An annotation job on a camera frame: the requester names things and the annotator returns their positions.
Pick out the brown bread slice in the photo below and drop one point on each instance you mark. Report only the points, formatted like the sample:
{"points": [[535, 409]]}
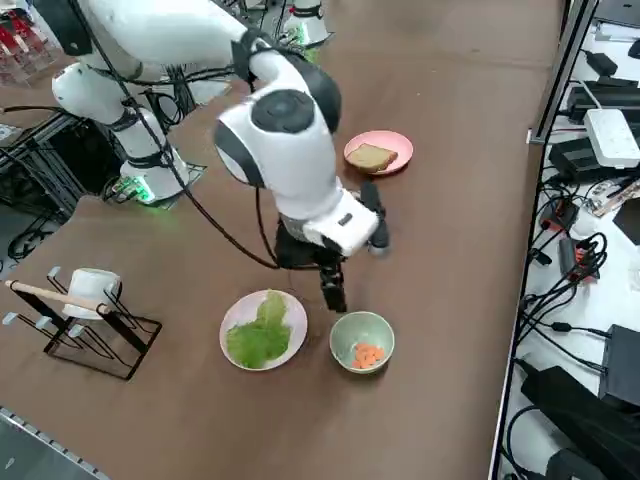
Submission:
{"points": [[372, 157]]}

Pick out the white power strip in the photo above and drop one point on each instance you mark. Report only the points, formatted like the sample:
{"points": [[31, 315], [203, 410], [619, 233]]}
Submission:
{"points": [[612, 137]]}

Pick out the pale pinkish plate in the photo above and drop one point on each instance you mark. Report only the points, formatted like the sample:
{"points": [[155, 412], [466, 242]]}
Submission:
{"points": [[300, 320]]}

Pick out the aluminium table rail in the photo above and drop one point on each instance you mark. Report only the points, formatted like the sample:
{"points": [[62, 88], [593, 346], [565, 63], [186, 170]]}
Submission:
{"points": [[560, 75]]}

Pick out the pink round plate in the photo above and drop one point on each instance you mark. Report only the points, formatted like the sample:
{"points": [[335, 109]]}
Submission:
{"points": [[390, 142]]}

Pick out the black power adapter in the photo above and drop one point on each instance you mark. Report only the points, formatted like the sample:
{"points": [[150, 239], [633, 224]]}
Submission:
{"points": [[572, 157]]}

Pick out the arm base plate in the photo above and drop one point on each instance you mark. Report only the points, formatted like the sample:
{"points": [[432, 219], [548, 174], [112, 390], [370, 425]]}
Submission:
{"points": [[195, 175]]}

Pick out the black bag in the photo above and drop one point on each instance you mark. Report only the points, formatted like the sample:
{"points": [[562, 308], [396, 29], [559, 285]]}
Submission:
{"points": [[585, 415]]}

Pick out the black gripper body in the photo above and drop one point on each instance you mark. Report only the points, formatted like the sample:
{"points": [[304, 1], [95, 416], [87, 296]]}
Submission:
{"points": [[300, 255]]}

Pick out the pale green bowl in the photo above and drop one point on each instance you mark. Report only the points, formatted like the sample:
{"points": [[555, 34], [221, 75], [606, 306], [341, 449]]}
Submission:
{"points": [[350, 335]]}

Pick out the white cup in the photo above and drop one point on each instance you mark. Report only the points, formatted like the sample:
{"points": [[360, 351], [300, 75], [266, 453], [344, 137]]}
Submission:
{"points": [[90, 287]]}

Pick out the black box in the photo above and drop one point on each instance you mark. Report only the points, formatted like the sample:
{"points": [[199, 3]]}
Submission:
{"points": [[625, 365]]}

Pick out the clear acrylic shelf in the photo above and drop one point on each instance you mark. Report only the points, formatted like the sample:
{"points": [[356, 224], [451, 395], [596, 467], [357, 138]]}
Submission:
{"points": [[25, 55]]}

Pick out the orange carrot slices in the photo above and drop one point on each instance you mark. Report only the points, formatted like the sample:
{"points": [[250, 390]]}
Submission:
{"points": [[368, 356]]}

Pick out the green lettuce leaf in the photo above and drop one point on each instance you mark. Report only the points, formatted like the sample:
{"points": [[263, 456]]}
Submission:
{"points": [[257, 340]]}

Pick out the wooden rod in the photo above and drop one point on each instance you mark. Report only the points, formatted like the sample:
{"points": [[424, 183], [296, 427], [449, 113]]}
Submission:
{"points": [[45, 294]]}

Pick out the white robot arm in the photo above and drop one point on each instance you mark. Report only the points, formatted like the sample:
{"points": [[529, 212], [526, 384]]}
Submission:
{"points": [[295, 165], [310, 20]]}

